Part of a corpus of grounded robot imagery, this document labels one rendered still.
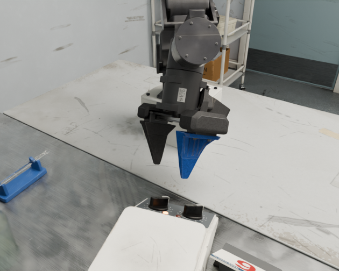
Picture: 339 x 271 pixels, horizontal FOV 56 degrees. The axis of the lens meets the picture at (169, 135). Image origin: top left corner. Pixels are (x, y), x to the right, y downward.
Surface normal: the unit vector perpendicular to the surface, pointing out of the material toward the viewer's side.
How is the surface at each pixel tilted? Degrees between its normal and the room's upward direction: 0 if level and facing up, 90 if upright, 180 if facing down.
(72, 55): 90
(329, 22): 90
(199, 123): 69
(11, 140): 0
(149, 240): 0
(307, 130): 0
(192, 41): 62
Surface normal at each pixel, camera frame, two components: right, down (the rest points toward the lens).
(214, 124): 0.48, 0.15
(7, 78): 0.83, 0.31
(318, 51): -0.56, 0.47
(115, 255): 0.00, -0.83
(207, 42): 0.07, 0.10
